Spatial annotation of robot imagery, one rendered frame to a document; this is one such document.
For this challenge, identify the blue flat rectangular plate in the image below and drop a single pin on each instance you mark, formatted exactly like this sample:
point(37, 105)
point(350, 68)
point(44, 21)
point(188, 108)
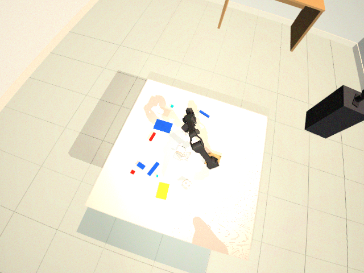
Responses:
point(163, 126)

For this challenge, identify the blue flat block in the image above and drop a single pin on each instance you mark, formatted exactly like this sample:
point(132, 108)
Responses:
point(140, 165)

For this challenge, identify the yellow flat plate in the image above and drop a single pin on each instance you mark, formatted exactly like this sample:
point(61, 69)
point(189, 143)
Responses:
point(162, 191)

